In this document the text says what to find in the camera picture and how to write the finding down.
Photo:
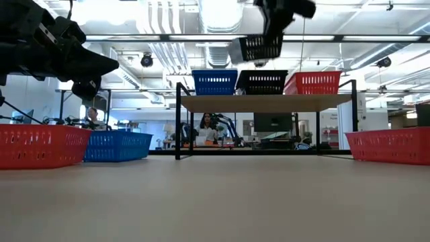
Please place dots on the black monitor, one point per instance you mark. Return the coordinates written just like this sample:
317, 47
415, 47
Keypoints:
272, 122

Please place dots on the black slotted plastic basket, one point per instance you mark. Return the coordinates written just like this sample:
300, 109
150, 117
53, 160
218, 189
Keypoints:
262, 88
262, 48

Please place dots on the person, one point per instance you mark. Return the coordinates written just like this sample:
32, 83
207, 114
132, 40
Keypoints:
92, 114
302, 146
207, 132

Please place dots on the wooden shelf with black frame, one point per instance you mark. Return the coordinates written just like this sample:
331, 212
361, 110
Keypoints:
265, 102

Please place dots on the grey monitor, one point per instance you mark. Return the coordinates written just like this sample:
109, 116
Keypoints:
25, 117

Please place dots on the black metal rig frame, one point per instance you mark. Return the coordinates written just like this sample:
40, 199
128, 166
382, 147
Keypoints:
62, 107

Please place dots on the black overhead frame bar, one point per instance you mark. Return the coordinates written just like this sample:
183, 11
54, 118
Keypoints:
164, 38

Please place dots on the background black robot arm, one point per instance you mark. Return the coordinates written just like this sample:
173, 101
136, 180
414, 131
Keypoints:
231, 129
185, 132
69, 120

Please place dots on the dark monitor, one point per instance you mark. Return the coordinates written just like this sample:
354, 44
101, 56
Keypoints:
423, 116

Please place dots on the black ceiling spotlight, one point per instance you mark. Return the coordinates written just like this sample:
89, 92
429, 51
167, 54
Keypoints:
384, 62
146, 60

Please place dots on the silver ventilation duct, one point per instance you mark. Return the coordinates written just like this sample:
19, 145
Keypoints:
220, 20

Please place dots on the blue slotted plastic basket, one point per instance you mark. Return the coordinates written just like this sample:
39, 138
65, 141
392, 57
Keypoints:
117, 156
215, 88

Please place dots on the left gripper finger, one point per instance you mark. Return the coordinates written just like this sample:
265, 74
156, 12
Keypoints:
86, 90
87, 65

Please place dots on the red slotted plastic basket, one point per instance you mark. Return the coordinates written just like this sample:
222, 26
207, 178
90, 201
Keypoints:
389, 158
40, 158
312, 89

